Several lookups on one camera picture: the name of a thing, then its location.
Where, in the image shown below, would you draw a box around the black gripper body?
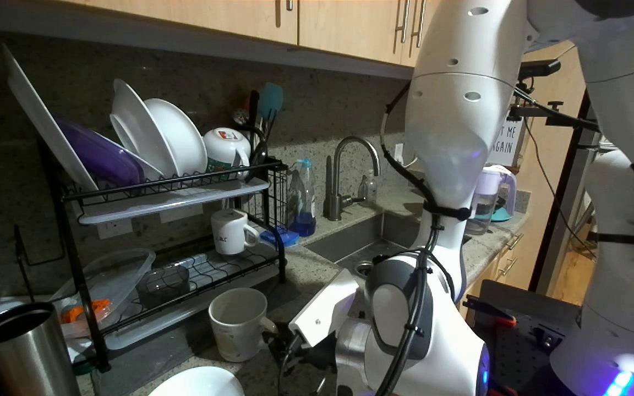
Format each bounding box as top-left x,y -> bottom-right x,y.
298,338 -> 339,396

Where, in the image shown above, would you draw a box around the plain white mug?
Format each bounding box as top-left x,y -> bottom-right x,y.
208,286 -> 281,363

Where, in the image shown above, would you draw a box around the white mug with red print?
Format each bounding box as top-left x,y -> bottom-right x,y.
209,208 -> 263,257

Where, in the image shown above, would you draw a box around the blue dish soap bottle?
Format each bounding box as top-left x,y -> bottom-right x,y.
291,156 -> 319,237

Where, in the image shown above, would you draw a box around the gray drying mat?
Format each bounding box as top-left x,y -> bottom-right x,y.
73,276 -> 291,396

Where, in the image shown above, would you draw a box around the black tool rack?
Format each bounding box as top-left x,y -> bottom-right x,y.
469,276 -> 584,396

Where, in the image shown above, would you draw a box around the blue sponge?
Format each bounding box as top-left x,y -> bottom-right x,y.
260,226 -> 305,251

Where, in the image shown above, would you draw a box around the stainless steel sink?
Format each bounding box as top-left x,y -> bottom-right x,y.
305,207 -> 436,276

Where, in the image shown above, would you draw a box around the dark glass bowl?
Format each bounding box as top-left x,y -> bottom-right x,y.
136,261 -> 195,310

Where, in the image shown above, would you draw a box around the stainless steel faucet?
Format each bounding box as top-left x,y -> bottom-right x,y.
325,134 -> 384,222

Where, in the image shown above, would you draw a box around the small clear bottle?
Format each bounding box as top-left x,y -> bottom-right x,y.
360,170 -> 379,207

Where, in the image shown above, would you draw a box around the clear plastic food container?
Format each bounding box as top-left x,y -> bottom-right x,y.
50,246 -> 160,332

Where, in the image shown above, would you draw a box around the black spatula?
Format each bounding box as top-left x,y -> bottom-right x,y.
244,88 -> 263,161

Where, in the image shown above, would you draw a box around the white deep plate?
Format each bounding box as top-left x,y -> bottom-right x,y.
143,96 -> 209,177

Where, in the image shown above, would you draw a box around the teal spatula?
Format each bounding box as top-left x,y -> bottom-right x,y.
258,82 -> 286,149

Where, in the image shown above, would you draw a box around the white water filter pitcher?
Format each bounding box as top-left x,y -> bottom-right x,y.
474,162 -> 521,222

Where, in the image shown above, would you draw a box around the stainless steel tumbler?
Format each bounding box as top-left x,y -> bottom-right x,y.
0,301 -> 83,396

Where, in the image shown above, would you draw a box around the purple plate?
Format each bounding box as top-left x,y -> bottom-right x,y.
56,116 -> 149,187

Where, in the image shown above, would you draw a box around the white dinner plate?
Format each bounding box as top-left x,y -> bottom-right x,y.
107,77 -> 181,181

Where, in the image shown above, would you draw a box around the white framed text sign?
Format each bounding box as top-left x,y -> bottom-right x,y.
489,116 -> 524,170

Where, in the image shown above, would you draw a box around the large white plate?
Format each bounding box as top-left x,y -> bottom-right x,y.
0,44 -> 100,193

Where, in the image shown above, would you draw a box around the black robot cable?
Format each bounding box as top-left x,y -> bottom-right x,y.
374,78 -> 474,396

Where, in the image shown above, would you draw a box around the black wire utensil holder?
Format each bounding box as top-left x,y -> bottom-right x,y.
260,161 -> 294,228

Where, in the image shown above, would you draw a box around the red handled tool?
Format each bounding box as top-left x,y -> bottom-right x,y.
464,292 -> 521,329

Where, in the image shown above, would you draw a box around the black wire dish rack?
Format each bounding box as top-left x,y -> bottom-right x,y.
33,141 -> 291,371

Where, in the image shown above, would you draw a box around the thin black wall cable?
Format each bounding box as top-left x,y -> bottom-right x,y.
10,222 -> 69,303

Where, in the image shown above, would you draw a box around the black camera stand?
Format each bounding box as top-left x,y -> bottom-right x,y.
511,61 -> 622,295

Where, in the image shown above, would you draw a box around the wooden wall cabinets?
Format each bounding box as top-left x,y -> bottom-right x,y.
61,0 -> 446,78

